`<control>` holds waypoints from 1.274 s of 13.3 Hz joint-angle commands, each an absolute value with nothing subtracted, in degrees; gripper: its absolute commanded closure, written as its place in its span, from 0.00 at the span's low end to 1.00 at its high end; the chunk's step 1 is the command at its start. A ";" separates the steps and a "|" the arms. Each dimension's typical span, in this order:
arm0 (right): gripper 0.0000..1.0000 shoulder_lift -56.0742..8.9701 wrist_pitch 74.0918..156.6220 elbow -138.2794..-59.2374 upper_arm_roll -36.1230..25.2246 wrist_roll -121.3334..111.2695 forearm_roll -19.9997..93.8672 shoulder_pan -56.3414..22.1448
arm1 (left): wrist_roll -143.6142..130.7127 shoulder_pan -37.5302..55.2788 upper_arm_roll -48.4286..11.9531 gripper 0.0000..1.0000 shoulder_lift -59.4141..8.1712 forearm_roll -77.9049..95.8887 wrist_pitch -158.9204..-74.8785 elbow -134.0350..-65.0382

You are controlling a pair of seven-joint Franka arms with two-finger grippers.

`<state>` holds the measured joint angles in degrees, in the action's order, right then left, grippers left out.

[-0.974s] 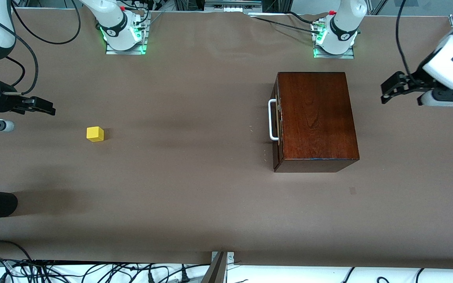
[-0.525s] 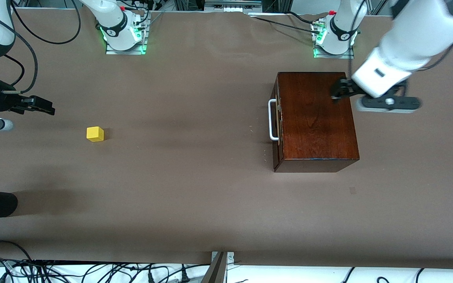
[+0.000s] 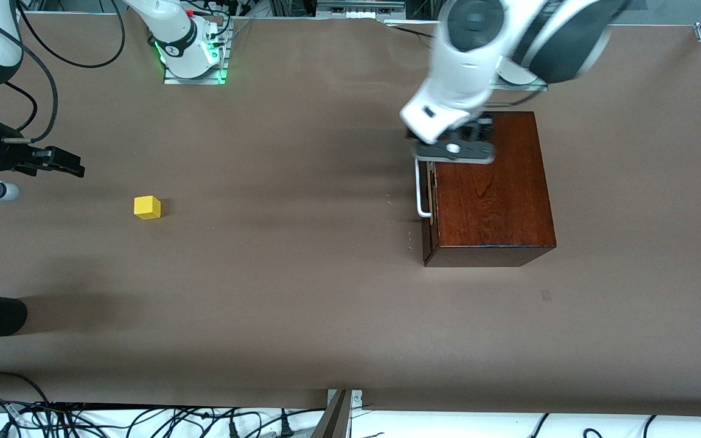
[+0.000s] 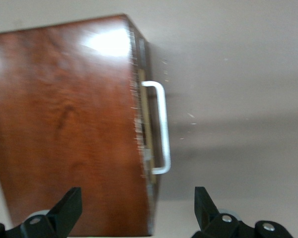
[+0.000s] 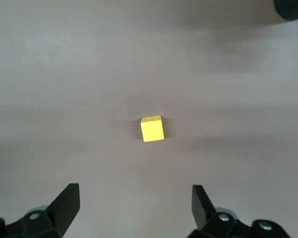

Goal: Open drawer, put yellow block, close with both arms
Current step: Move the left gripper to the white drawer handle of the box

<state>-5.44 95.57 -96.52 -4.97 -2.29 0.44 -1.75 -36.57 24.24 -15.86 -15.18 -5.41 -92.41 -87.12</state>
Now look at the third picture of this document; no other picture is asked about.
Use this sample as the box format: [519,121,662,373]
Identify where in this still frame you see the yellow cube block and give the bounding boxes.
[133,195,162,221]

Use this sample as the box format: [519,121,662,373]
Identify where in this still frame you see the dark brown wooden box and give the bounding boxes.
[422,111,557,268]

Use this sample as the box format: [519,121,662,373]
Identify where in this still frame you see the thin short black cable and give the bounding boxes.
[2,81,39,133]

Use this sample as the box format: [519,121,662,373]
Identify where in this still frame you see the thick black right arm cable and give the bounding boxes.
[0,9,60,145]

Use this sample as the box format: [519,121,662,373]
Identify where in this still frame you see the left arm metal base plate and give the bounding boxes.
[489,80,549,92]

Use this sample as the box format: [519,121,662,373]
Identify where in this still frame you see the long looping black cable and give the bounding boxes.
[18,0,125,70]

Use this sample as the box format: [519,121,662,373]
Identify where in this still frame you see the black cable to base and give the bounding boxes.
[386,22,439,42]

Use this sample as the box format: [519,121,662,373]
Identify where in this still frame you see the grey metal rail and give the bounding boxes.
[316,0,407,19]

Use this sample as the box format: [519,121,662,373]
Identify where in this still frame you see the tangled black cables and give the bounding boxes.
[0,397,327,438]

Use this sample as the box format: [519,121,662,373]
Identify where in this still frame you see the silver bracket with grey beam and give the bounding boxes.
[310,389,364,438]

